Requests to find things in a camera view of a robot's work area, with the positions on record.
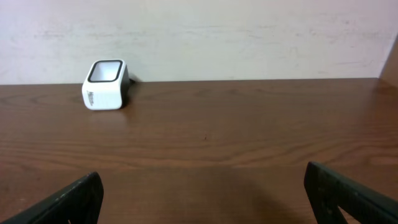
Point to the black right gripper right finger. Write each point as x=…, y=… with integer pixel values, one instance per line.
x=330, y=192

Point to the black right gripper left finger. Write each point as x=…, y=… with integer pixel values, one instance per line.
x=80, y=203

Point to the white barcode scanner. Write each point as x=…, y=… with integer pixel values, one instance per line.
x=106, y=85

